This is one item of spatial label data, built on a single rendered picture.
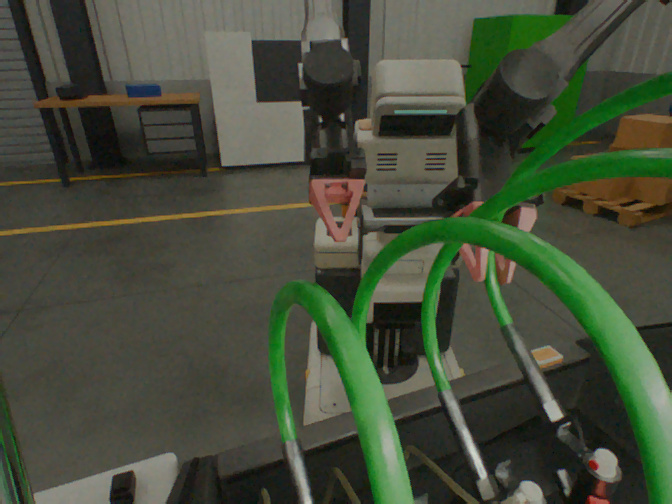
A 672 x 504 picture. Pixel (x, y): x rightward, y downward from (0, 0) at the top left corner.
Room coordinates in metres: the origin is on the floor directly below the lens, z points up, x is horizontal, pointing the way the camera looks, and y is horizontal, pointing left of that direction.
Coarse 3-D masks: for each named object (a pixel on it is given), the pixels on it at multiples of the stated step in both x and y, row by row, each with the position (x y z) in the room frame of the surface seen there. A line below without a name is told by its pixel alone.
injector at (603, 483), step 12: (588, 456) 0.24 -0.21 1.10; (588, 468) 0.23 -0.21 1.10; (564, 480) 0.25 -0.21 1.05; (576, 480) 0.24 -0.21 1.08; (588, 480) 0.23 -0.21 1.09; (600, 480) 0.22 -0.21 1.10; (612, 480) 0.22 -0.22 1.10; (564, 492) 0.25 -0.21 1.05; (576, 492) 0.23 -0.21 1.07; (588, 492) 0.23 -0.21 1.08; (600, 492) 0.22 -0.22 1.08; (612, 492) 0.22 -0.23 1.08
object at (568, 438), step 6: (564, 438) 0.26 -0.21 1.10; (570, 438) 0.26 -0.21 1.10; (576, 438) 0.26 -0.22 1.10; (570, 444) 0.26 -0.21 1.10; (576, 444) 0.26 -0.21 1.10; (582, 444) 0.26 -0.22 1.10; (576, 450) 0.25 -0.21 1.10; (582, 450) 0.25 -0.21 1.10; (588, 450) 0.25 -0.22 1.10; (582, 456) 0.25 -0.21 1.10
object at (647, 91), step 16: (656, 80) 0.28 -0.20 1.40; (624, 96) 0.30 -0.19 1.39; (640, 96) 0.29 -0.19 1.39; (656, 96) 0.28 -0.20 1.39; (592, 112) 0.32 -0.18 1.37; (608, 112) 0.31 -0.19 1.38; (624, 112) 0.30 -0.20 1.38; (576, 128) 0.33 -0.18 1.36; (592, 128) 0.32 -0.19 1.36; (544, 144) 0.35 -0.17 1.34; (560, 144) 0.34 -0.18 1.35; (528, 160) 0.36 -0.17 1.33; (544, 160) 0.35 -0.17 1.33; (512, 176) 0.37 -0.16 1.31; (496, 288) 0.38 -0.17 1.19; (496, 304) 0.37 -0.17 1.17; (512, 320) 0.35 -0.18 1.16
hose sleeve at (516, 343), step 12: (516, 324) 0.35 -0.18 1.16; (504, 336) 0.34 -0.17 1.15; (516, 336) 0.34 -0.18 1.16; (516, 348) 0.33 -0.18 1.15; (528, 348) 0.33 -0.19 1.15; (516, 360) 0.32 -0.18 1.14; (528, 360) 0.32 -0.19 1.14; (528, 372) 0.31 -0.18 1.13; (540, 372) 0.31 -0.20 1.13; (528, 384) 0.31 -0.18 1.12; (540, 384) 0.30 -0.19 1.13; (540, 396) 0.29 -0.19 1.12; (552, 396) 0.29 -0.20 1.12
